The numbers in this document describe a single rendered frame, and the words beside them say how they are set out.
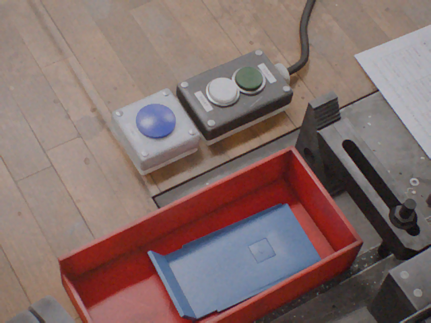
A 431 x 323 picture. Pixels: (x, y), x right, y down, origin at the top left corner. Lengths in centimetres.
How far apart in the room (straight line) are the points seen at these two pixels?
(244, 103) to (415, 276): 26
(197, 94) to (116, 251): 19
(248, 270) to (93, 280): 15
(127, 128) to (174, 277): 16
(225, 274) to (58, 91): 27
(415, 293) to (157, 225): 24
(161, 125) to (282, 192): 14
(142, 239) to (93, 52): 24
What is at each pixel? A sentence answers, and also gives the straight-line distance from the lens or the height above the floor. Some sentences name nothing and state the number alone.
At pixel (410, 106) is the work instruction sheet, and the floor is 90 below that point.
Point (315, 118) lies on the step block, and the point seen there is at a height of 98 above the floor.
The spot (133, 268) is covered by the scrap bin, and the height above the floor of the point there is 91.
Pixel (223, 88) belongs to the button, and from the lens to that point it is 92.
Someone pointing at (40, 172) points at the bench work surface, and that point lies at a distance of 91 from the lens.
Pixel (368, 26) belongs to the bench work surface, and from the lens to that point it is 105.
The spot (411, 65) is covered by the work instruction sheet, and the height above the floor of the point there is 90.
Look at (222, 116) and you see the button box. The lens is 91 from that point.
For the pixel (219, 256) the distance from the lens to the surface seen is 85.
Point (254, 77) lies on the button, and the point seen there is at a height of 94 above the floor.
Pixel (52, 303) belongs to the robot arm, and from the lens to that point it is 42.
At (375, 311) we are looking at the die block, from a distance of 86.
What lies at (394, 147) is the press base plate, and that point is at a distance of 96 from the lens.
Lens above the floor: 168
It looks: 58 degrees down
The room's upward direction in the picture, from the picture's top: 9 degrees clockwise
